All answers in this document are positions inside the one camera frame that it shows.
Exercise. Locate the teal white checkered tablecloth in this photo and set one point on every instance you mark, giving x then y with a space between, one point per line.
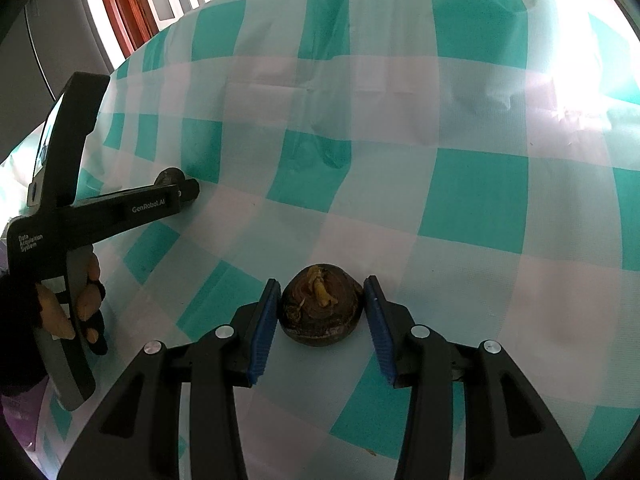
450 110

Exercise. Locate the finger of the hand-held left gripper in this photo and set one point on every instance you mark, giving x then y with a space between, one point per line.
189 191

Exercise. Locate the person's left hand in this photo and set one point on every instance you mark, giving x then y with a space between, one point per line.
90 295

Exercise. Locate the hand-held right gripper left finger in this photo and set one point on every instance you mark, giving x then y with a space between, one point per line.
262 337

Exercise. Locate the dark water chestnut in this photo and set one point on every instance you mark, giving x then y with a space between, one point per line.
167 177

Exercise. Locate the grey refrigerator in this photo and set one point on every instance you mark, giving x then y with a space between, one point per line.
50 25

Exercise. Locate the brown wooden door frame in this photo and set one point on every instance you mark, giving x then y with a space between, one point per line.
125 5

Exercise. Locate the purple board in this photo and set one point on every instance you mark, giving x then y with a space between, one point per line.
17 422

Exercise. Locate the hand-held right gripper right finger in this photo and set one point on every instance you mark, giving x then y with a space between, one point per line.
380 337

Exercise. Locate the water chestnut with yellow sprout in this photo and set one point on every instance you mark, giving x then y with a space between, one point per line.
320 310

